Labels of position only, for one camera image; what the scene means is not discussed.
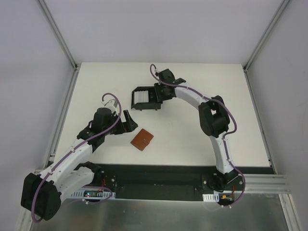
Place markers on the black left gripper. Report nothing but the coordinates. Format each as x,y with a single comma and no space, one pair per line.
122,125

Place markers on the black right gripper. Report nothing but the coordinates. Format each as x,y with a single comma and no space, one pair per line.
157,95

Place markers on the black plastic card box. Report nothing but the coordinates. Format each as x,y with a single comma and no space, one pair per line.
153,103

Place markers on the brown leather card holder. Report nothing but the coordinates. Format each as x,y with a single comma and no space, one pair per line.
142,139

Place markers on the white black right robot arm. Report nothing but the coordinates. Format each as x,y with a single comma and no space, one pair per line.
216,122

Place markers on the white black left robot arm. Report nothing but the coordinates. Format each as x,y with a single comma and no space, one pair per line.
43,193

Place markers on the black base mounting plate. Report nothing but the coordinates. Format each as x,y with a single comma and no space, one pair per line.
172,183

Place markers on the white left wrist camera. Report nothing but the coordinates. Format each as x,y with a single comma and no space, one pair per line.
112,105

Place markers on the white left cable duct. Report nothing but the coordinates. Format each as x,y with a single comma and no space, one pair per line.
92,195

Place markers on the white cable duct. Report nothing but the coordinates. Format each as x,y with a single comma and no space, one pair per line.
92,195
218,197

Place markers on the white right cable duct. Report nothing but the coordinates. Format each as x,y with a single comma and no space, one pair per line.
218,197

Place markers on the left rear aluminium post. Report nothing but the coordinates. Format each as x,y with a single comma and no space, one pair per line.
57,33

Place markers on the aluminium post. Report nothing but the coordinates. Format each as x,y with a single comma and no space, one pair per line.
266,34
57,33

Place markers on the right rear aluminium post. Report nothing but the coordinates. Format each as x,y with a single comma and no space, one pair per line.
266,34

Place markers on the right aluminium side rail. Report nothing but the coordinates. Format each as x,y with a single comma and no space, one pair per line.
290,217

